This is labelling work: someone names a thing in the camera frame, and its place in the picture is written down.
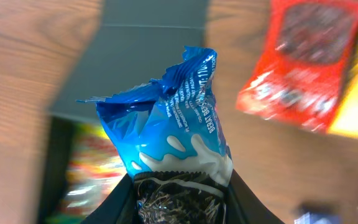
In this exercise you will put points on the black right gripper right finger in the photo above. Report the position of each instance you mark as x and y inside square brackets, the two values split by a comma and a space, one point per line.
[243, 206]

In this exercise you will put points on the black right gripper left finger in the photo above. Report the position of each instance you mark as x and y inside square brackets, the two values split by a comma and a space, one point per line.
[118, 207]

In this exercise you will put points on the green Haribo worms bag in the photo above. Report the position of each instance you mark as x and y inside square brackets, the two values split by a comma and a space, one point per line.
[94, 170]

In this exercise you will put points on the blue Oreo cookie pack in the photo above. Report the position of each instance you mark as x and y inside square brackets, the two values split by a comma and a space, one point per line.
[169, 137]

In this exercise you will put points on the red Hacks candy bag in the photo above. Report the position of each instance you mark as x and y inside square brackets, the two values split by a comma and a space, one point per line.
[298, 78]

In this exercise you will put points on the dark green box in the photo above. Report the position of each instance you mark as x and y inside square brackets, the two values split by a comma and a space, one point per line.
[136, 41]

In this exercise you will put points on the blue Eclipse mints box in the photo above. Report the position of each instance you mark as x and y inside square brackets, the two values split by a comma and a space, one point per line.
[316, 214]

